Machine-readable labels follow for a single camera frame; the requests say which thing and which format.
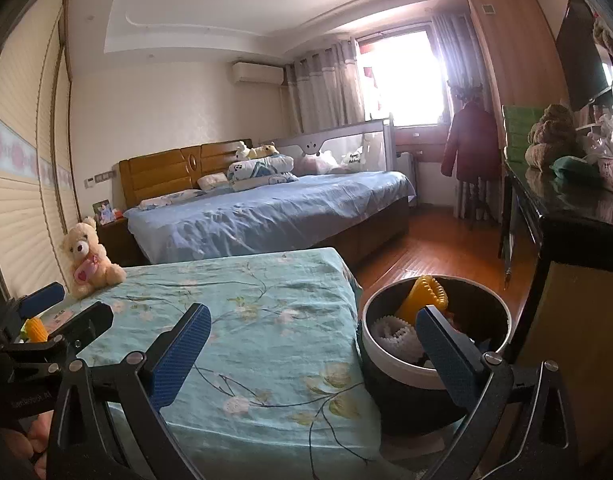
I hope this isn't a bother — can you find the pink plush toy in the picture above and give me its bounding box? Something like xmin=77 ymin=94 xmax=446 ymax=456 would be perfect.
xmin=299 ymin=152 xmax=339 ymax=176

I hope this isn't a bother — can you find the dark red coat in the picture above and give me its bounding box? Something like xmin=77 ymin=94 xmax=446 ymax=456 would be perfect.
xmin=441 ymin=85 xmax=502 ymax=183

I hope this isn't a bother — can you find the black television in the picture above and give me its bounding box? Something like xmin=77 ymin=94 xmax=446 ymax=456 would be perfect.
xmin=555 ymin=0 xmax=613 ymax=111

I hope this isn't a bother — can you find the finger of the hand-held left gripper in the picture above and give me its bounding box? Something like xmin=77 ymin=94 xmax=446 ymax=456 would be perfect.
xmin=44 ymin=301 xmax=114 ymax=357
xmin=0 ymin=281 xmax=66 ymax=333

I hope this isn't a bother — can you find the tall wooden cabinet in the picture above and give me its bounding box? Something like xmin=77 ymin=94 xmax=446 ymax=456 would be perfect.
xmin=456 ymin=0 xmax=572 ymax=221

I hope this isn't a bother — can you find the grey striped curtain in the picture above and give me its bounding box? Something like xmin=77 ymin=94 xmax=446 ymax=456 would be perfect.
xmin=431 ymin=10 xmax=502 ymax=221
xmin=284 ymin=40 xmax=367 ymax=133

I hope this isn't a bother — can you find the white sliding wardrobe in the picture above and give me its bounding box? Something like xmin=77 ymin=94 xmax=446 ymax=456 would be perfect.
xmin=0 ymin=0 xmax=82 ymax=306

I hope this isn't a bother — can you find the green floral cloth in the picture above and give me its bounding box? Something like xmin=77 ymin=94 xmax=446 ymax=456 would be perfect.
xmin=34 ymin=247 xmax=387 ymax=480

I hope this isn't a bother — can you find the wooden headboard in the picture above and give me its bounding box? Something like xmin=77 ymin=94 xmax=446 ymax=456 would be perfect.
xmin=118 ymin=139 xmax=254 ymax=211

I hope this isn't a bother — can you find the teal cloth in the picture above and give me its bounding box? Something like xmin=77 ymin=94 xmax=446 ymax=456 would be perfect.
xmin=550 ymin=156 xmax=602 ymax=183

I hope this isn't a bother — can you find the bright window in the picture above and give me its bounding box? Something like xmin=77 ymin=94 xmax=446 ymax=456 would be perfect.
xmin=359 ymin=25 xmax=449 ymax=128

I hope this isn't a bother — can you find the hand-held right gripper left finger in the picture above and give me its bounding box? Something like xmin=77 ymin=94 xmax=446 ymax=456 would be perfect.
xmin=46 ymin=302 xmax=213 ymax=480

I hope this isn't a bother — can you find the person's left hand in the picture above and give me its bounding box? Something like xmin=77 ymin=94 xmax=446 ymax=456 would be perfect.
xmin=24 ymin=410 xmax=57 ymax=466

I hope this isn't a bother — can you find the grey bed guard rail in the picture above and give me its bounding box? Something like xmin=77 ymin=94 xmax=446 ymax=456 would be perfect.
xmin=274 ymin=117 xmax=397 ymax=176

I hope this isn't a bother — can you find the black desk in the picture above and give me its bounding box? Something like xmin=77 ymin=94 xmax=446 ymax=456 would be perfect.
xmin=499 ymin=157 xmax=613 ymax=411

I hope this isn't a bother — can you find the wooden nightstand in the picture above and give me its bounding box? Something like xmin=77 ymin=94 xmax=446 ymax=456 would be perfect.
xmin=96 ymin=217 xmax=137 ymax=266

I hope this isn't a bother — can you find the cream teddy bear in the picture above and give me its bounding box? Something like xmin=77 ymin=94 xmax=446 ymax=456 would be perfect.
xmin=60 ymin=217 xmax=127 ymax=300

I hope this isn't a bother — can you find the white yellow plush toy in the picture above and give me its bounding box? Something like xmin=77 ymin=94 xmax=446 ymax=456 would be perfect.
xmin=235 ymin=141 xmax=281 ymax=161

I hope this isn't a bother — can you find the bed with blue sheet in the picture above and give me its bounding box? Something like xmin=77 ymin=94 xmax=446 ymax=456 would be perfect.
xmin=124 ymin=170 xmax=417 ymax=266

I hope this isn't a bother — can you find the black white-rimmed trash bin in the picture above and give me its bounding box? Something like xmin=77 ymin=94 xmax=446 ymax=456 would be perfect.
xmin=359 ymin=275 xmax=513 ymax=436

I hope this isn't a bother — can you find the panda print pillow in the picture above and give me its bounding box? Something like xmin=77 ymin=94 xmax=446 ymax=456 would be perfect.
xmin=227 ymin=155 xmax=300 ymax=191

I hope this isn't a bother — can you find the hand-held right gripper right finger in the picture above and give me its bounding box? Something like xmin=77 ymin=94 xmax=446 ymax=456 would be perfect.
xmin=415 ymin=305 xmax=587 ymax=480

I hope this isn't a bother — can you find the white air conditioner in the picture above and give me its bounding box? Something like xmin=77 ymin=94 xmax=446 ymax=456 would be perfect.
xmin=230 ymin=61 xmax=284 ymax=86

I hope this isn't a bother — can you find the stack of green boxes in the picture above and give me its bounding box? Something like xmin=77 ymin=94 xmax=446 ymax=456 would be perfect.
xmin=502 ymin=105 xmax=542 ymax=161

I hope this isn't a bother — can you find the small pink pillow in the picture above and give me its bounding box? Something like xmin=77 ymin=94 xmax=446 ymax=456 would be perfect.
xmin=196 ymin=172 xmax=232 ymax=192

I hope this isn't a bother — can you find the brown plush toy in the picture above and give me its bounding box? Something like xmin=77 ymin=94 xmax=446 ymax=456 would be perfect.
xmin=525 ymin=104 xmax=587 ymax=168

